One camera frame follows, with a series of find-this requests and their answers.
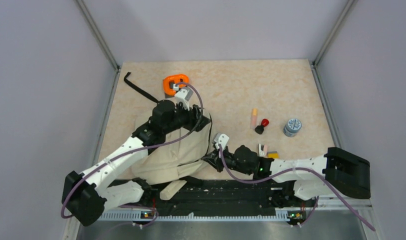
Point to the beige canvas backpack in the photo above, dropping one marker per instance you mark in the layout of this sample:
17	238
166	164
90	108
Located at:
171	164

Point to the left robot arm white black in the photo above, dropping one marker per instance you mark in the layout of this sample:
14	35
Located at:
90	193

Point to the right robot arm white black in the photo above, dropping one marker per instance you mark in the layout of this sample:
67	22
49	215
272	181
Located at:
335	172

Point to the orange toy on grey base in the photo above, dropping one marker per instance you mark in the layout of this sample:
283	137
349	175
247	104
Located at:
170	81

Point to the red black stamp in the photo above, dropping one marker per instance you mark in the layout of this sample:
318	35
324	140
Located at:
259	129

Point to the yellow eraser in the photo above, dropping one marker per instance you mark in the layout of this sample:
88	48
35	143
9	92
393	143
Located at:
273	155

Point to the blue patterned tape roll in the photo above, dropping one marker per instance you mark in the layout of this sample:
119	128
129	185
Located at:
292	127

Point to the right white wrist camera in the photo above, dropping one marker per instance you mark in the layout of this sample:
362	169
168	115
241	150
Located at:
220	141

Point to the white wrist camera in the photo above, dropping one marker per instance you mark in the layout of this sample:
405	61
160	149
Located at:
220	141
183	97

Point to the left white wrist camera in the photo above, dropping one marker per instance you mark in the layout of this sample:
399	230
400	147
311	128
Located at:
183	97

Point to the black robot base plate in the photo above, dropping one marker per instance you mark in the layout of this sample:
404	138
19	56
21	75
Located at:
224	198

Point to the aluminium frame rails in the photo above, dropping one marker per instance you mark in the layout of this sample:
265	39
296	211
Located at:
322	224

